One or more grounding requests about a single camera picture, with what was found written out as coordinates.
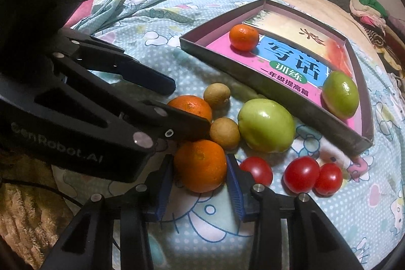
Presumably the brown longan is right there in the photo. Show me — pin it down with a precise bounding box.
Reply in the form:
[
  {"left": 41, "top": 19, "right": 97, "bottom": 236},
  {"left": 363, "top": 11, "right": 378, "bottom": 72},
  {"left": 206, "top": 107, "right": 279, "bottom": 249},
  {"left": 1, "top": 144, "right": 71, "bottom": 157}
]
[
  {"left": 210, "top": 117, "right": 241, "bottom": 150},
  {"left": 203, "top": 83, "right": 231, "bottom": 106}
]

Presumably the large orange tangerine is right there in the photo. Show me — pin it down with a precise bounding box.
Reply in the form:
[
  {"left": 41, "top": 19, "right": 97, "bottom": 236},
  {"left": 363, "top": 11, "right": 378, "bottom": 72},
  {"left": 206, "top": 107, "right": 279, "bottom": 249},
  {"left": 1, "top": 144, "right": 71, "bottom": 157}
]
[{"left": 173, "top": 140, "right": 228, "bottom": 194}]

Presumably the large green round fruit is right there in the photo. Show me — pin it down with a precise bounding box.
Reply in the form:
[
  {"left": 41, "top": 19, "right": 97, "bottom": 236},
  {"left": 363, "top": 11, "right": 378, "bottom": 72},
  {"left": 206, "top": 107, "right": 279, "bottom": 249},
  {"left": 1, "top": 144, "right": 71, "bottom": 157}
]
[{"left": 237, "top": 98, "right": 296, "bottom": 153}]

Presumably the red cherry tomato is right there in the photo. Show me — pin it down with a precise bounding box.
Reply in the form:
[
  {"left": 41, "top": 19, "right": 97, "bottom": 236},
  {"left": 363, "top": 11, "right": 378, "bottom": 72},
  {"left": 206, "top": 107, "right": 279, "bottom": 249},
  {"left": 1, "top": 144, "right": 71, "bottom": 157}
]
[
  {"left": 314, "top": 162, "right": 344, "bottom": 196},
  {"left": 283, "top": 156, "right": 321, "bottom": 194},
  {"left": 239, "top": 157, "right": 273, "bottom": 186}
]

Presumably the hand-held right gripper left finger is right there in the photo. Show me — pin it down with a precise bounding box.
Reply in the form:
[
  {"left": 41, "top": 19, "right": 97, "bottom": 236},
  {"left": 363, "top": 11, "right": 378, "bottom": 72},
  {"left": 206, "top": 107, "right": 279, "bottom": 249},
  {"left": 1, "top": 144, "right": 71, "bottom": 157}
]
[{"left": 41, "top": 154, "right": 174, "bottom": 270}]

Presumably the light blue printed blanket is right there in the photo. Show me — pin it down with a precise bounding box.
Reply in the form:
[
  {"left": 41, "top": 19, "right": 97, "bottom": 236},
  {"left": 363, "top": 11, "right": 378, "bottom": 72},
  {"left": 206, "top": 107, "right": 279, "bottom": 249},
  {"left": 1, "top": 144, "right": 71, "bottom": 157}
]
[{"left": 41, "top": 0, "right": 405, "bottom": 270}]

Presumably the black cable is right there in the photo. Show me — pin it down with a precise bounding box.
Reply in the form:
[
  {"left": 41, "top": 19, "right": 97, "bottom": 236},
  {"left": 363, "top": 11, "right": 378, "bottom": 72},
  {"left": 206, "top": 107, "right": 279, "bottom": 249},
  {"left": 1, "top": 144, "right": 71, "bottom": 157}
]
[{"left": 0, "top": 180, "right": 122, "bottom": 253}]

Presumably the shallow grey cardboard box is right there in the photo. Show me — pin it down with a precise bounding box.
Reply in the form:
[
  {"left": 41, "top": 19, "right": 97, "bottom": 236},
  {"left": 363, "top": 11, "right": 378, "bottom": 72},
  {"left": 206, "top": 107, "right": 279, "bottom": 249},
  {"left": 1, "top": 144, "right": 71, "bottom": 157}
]
[{"left": 179, "top": 0, "right": 374, "bottom": 157}]

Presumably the brown fuzzy blanket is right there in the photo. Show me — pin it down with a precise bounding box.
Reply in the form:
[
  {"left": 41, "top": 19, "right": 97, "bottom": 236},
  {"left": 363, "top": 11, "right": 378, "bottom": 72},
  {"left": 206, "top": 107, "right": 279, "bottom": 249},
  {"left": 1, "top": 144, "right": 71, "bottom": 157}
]
[{"left": 0, "top": 150, "right": 83, "bottom": 258}]

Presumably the pile of folded clothes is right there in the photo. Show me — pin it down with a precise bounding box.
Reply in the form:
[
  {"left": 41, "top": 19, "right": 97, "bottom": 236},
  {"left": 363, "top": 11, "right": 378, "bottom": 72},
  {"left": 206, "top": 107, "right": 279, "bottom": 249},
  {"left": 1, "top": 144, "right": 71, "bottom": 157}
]
[{"left": 348, "top": 0, "right": 405, "bottom": 74}]

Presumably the beige and orange book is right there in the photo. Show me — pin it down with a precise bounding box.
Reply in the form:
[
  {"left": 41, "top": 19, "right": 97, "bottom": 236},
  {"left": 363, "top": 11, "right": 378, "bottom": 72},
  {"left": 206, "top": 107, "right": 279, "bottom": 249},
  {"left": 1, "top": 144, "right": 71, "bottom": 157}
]
[{"left": 242, "top": 9, "right": 353, "bottom": 77}]

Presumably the pink book with blue label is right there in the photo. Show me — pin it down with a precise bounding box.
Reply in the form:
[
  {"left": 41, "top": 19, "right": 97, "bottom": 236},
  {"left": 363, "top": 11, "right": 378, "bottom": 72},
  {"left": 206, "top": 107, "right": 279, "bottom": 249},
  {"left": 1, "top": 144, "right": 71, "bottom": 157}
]
[{"left": 205, "top": 31, "right": 363, "bottom": 133}]

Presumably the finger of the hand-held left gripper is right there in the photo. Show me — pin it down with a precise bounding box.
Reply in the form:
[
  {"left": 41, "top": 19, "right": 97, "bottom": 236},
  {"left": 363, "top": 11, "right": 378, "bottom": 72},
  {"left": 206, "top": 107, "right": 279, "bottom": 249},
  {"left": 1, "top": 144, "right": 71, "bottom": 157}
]
[
  {"left": 57, "top": 29, "right": 177, "bottom": 96},
  {"left": 19, "top": 52, "right": 211, "bottom": 149}
]

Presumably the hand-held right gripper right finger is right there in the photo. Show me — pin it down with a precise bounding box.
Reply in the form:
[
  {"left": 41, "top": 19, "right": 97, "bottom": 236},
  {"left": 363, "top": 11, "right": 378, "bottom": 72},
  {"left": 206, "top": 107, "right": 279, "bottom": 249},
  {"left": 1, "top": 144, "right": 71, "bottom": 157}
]
[{"left": 225, "top": 154, "right": 364, "bottom": 270}]

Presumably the small orange tangerine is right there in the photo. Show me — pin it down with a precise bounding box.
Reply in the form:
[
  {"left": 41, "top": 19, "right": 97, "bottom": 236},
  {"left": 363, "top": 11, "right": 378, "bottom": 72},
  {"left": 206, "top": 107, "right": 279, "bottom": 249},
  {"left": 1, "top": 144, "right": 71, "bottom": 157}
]
[{"left": 229, "top": 24, "right": 260, "bottom": 52}]

